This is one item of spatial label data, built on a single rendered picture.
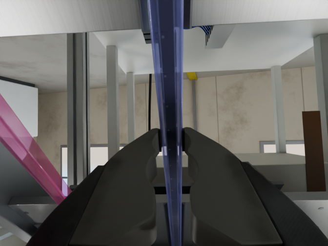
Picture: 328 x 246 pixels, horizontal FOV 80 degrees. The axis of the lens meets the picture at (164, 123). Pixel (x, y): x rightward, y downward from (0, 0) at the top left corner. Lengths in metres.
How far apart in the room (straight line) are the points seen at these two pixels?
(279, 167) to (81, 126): 0.55
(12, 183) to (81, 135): 0.24
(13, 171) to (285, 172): 0.63
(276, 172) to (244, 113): 2.65
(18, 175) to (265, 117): 3.20
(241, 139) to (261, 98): 0.69
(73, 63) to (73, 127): 0.15
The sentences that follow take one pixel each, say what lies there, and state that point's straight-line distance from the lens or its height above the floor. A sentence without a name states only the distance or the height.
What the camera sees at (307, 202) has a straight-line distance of 0.28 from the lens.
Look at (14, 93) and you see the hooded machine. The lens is 3.73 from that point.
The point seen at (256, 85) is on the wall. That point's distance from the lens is 3.37.
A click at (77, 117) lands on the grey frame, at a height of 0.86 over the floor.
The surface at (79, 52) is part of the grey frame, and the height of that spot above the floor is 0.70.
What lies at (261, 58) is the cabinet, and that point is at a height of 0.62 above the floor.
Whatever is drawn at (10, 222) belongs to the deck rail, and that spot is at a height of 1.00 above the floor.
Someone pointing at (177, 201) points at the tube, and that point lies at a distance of 0.20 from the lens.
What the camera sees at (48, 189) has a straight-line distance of 0.21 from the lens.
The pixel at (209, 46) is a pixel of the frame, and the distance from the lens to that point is 0.60.
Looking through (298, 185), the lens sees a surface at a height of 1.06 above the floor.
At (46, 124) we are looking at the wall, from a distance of 4.65.
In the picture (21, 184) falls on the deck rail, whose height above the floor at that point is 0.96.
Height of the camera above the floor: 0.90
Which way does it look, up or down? 3 degrees down
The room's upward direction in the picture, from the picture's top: 178 degrees clockwise
